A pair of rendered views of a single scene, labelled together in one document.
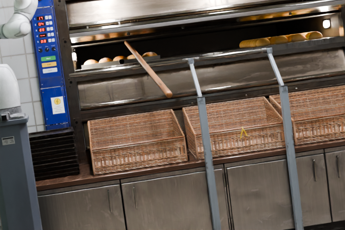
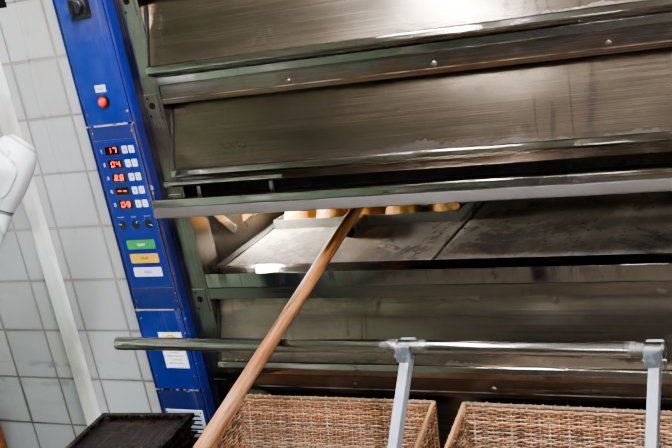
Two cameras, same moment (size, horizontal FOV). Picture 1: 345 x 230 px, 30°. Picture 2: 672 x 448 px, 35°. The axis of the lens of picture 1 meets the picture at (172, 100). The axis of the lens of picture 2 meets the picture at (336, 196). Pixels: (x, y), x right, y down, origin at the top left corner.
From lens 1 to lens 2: 261 cm
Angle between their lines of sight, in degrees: 35
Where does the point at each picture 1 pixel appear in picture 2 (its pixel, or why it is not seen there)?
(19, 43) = (85, 202)
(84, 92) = (233, 325)
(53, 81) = (157, 296)
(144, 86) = (367, 330)
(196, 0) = (497, 114)
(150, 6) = (368, 128)
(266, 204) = not seen: outside the picture
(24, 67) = (103, 255)
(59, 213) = not seen: outside the picture
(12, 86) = not seen: outside the picture
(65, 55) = (182, 237)
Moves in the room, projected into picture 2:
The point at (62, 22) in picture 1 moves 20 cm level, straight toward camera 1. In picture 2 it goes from (165, 159) to (121, 184)
